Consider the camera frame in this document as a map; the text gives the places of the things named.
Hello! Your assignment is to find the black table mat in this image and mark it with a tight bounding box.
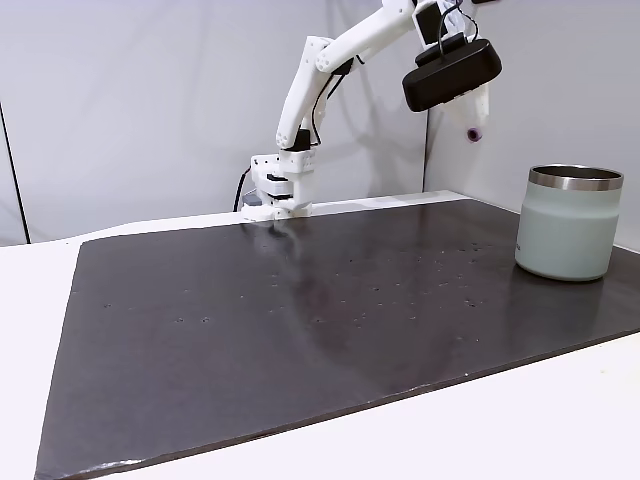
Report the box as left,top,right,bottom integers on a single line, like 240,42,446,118
33,198,640,480

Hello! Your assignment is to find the black camera cable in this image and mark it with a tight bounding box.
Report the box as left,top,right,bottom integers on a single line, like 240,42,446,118
435,0,482,57

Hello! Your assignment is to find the black base power cable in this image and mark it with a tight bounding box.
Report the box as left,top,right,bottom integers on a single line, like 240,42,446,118
231,168,254,213

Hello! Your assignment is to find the pale green steel-rimmed cup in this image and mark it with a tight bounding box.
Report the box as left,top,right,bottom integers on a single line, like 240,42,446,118
514,164,625,282

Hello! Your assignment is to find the black oval camera box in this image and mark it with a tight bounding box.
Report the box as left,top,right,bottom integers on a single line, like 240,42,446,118
401,38,503,114

